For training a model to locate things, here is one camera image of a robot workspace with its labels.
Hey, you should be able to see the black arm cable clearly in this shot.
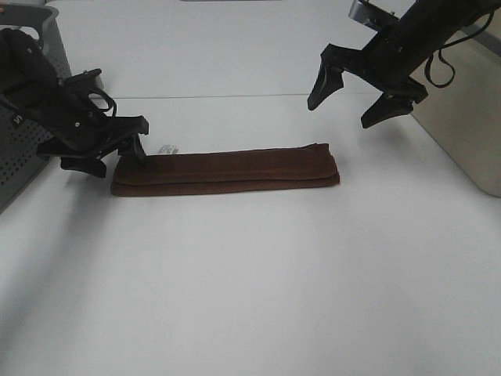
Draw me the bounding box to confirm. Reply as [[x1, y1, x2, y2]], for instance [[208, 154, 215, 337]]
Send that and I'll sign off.
[[88, 92, 117, 118], [424, 7, 494, 89]]

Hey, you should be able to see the grey perforated plastic basket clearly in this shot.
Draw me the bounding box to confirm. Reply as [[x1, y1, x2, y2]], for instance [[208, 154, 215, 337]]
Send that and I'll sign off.
[[1, 1, 71, 210]]

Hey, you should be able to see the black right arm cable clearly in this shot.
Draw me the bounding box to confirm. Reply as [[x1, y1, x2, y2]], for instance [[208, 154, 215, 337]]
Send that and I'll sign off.
[[424, 7, 494, 89]]

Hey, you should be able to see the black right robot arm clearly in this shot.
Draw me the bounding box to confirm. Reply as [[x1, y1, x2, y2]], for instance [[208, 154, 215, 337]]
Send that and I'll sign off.
[[307, 0, 500, 128]]

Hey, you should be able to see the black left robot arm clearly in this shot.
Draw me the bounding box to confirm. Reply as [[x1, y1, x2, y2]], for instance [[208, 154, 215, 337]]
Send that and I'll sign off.
[[1, 29, 149, 178]]

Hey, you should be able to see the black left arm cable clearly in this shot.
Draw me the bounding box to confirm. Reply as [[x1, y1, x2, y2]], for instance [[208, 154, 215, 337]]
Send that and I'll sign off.
[[88, 92, 117, 118]]

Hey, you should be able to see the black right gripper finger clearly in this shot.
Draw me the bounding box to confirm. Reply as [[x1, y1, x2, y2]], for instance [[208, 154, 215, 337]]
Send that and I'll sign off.
[[307, 59, 344, 110], [361, 94, 413, 128]]

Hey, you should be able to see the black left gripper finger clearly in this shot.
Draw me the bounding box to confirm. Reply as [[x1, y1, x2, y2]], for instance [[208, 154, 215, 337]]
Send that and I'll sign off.
[[60, 155, 106, 179], [119, 134, 146, 165]]

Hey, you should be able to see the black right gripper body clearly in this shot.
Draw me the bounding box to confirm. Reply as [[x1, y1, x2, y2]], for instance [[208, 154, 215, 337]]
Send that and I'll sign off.
[[320, 25, 427, 103]]

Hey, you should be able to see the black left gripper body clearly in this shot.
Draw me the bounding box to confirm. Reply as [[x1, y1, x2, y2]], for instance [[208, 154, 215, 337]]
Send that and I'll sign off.
[[37, 68, 149, 158]]

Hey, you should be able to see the beige plastic bin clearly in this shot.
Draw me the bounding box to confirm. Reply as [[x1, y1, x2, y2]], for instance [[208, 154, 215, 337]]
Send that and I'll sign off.
[[413, 13, 500, 197]]

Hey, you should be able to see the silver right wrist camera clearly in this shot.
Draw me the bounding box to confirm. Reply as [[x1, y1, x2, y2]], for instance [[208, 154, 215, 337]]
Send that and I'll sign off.
[[348, 0, 399, 31]]

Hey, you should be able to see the brown towel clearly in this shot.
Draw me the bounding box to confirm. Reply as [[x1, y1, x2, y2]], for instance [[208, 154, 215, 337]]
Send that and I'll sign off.
[[110, 143, 341, 197]]

